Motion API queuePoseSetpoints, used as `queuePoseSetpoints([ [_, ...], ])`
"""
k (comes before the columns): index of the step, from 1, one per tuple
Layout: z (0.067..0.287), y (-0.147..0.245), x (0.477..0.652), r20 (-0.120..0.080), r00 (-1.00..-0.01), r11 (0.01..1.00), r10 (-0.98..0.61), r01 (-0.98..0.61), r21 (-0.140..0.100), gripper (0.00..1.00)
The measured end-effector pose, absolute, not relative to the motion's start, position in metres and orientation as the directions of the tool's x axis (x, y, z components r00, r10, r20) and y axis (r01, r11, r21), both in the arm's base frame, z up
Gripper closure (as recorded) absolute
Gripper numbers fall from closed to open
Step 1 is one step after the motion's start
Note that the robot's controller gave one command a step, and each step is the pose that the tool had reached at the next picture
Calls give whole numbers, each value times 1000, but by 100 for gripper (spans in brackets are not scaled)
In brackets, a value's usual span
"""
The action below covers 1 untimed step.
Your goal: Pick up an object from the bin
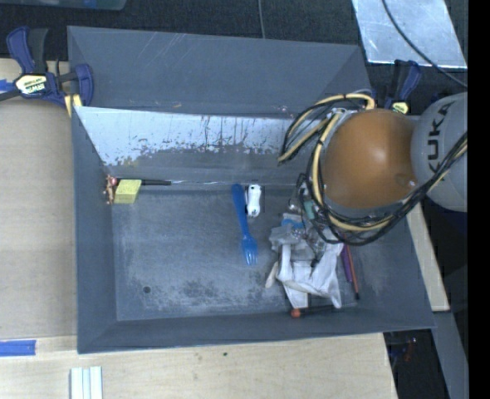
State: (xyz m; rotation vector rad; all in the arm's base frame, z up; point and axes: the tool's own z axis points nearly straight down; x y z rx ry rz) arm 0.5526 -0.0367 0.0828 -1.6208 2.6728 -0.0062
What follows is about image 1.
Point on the purple pen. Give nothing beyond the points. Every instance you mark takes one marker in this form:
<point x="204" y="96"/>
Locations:
<point x="346" y="264"/>

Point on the red-brown small brush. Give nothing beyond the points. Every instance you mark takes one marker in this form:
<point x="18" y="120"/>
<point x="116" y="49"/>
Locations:
<point x="109" y="188"/>

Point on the pale wood board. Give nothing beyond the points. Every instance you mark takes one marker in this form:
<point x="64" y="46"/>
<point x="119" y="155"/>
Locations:
<point x="33" y="223"/>

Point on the white cloth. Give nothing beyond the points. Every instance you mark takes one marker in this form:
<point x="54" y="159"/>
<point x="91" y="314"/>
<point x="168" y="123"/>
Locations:
<point x="317" y="279"/>

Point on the grey metal bin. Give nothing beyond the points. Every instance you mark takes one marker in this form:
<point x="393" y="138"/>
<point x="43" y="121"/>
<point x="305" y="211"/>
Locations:
<point x="178" y="247"/>

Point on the beige wooden stick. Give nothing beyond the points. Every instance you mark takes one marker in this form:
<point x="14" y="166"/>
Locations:
<point x="271" y="276"/>

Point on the yellow block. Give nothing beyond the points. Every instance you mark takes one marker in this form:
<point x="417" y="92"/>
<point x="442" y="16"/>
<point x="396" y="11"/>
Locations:
<point x="127" y="191"/>

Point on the black marker with orange cap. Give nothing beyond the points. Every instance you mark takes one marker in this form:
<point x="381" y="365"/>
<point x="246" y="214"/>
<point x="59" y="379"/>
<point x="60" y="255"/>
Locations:
<point x="311" y="311"/>

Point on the blue plastic fork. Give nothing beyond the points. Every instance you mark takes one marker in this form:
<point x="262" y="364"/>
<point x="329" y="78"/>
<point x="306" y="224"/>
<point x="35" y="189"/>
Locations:
<point x="241" y="218"/>

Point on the black stick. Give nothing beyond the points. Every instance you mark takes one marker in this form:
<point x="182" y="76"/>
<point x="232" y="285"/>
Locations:
<point x="155" y="182"/>

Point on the orange pencil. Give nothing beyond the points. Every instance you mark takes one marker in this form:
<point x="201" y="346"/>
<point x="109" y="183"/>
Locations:
<point x="353" y="274"/>

